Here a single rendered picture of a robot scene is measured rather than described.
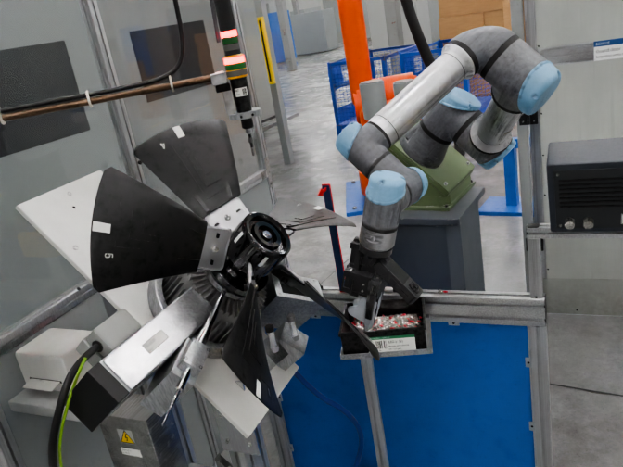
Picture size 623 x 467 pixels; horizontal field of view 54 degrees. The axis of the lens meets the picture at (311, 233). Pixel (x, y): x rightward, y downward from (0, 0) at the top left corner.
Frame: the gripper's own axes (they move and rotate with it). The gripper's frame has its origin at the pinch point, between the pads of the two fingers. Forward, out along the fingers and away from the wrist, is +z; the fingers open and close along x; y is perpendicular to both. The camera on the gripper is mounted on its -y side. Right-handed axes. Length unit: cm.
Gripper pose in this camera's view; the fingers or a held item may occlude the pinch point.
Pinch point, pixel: (371, 325)
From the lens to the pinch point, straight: 138.6
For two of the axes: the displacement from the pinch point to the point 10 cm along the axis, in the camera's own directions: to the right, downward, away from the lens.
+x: -3.9, 3.7, -8.4
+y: -9.2, -2.6, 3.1
